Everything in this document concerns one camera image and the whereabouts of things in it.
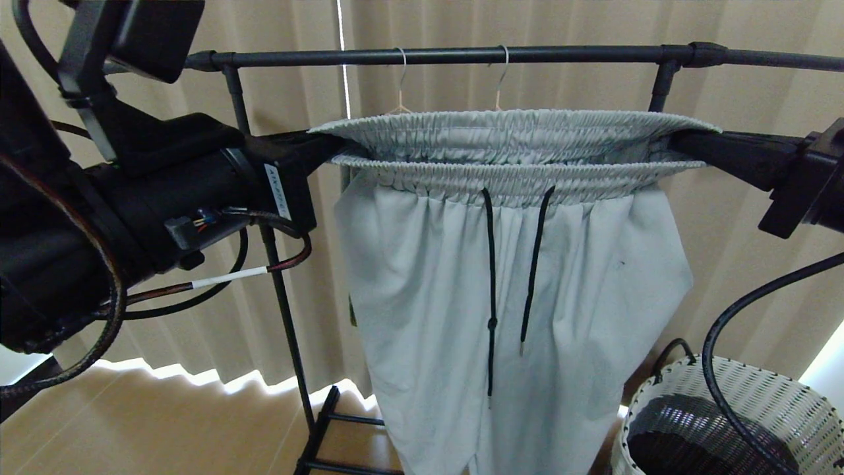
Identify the white laundry basket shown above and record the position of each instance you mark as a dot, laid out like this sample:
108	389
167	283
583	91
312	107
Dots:
778	389

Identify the black clothes rack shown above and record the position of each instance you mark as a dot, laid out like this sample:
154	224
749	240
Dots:
461	55

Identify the pink clothes hanger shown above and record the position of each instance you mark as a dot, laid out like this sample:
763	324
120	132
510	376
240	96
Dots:
504	69
402	72

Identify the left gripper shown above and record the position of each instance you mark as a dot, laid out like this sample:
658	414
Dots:
178	198

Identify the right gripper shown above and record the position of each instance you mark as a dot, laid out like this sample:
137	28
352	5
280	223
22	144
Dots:
814	185

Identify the pale blue garment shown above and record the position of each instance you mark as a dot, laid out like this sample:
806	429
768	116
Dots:
428	297

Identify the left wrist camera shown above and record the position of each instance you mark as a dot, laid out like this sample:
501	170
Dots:
158	33

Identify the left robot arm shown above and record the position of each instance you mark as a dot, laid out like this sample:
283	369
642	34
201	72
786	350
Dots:
39	264

